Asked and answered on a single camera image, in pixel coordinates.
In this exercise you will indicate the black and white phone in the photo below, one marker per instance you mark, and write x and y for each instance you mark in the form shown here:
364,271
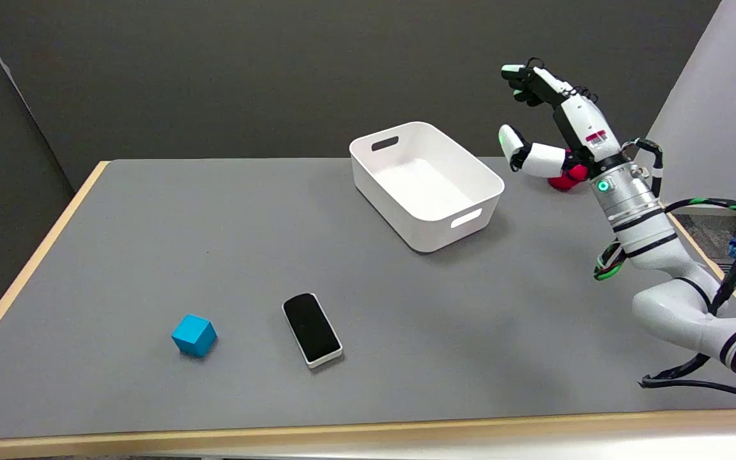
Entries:
311,328

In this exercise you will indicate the white plastic basket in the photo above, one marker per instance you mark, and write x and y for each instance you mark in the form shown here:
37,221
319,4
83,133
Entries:
425,185

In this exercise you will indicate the red apple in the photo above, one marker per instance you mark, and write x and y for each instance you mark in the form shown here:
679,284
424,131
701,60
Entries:
569,176

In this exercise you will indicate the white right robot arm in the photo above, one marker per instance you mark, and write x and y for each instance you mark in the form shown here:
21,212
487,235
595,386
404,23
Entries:
668,255

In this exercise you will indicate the blue cube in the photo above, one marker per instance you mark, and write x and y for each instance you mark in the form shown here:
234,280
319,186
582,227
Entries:
194,335

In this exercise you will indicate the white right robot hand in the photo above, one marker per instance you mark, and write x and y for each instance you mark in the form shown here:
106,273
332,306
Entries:
582,124

